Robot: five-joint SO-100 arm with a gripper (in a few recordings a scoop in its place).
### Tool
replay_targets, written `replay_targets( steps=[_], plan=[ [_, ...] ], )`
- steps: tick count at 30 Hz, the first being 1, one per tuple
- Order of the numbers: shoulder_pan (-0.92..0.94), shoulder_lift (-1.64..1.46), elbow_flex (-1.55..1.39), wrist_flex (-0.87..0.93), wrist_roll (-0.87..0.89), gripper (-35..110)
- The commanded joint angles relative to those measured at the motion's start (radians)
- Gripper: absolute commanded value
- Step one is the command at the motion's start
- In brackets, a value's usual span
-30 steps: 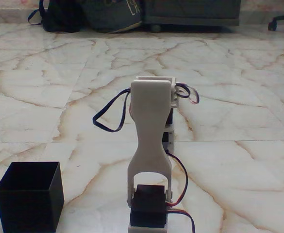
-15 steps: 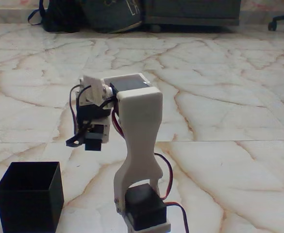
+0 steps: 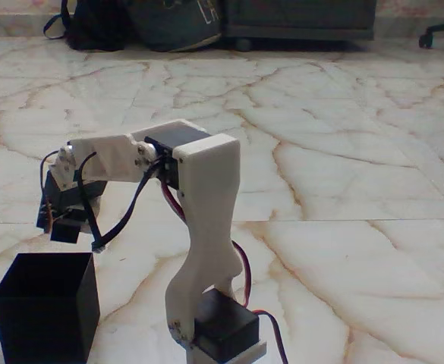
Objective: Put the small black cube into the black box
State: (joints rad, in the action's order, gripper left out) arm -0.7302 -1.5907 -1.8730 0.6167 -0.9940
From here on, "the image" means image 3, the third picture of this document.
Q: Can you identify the black backpack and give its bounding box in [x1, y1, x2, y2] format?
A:
[43, 0, 131, 52]

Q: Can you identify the red white servo cable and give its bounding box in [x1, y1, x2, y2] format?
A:
[159, 177, 289, 364]

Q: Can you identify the black office chair base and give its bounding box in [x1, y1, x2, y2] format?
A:
[418, 18, 444, 69]

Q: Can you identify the black loose cable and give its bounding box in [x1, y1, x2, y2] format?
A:
[71, 151, 162, 254]

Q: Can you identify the dark cabinet on castors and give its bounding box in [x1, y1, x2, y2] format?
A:
[221, 0, 376, 52]

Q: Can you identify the grey blue soft bag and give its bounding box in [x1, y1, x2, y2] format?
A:
[124, 0, 225, 53]

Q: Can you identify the small black cube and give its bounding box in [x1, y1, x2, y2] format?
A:
[49, 222, 81, 244]

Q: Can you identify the black box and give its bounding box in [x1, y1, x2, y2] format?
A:
[0, 253, 101, 364]

